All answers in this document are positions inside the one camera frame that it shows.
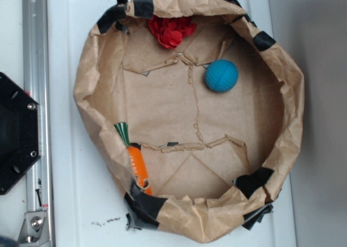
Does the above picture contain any metal corner bracket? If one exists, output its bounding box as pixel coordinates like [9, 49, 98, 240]
[17, 211, 50, 246]

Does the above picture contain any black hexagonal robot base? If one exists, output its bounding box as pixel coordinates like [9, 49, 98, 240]
[1, 73, 40, 196]

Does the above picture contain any brown paper bag bin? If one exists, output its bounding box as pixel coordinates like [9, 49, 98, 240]
[74, 0, 305, 243]

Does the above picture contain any blue ball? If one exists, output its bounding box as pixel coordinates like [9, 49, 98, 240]
[204, 60, 239, 93]

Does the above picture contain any aluminium extrusion rail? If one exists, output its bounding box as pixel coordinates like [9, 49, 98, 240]
[22, 0, 56, 246]

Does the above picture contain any orange toy carrot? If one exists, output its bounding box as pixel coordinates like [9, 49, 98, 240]
[114, 122, 152, 196]

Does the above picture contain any red crumpled paper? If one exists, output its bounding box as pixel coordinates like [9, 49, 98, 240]
[148, 16, 197, 49]

